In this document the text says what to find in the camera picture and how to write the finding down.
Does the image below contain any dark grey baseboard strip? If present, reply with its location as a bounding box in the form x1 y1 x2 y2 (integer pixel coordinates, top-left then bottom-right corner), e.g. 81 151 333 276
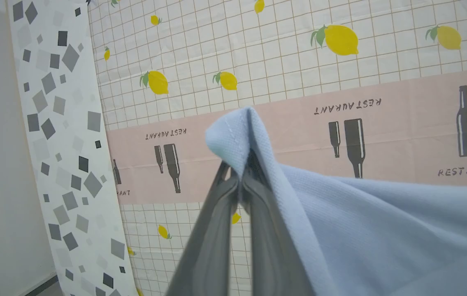
23 273 60 296

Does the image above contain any pink restaurant bottle print cloth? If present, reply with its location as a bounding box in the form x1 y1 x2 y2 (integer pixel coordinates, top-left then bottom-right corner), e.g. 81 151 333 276
106 67 467 206

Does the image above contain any light blue knit garment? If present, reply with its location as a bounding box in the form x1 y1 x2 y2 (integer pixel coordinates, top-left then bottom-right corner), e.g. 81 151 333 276
205 106 467 296

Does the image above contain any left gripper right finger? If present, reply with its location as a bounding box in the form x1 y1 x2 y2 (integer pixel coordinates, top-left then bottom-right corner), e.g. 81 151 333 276
241 150 314 296

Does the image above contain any lemon print grid cloth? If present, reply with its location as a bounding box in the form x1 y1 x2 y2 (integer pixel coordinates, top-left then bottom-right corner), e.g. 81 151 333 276
87 0 467 296

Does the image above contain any grey squares print cloth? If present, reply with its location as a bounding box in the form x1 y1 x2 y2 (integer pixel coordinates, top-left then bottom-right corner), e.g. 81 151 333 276
6 0 139 296

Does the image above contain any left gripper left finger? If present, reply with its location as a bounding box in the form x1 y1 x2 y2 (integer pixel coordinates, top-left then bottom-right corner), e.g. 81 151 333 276
165 161 241 296

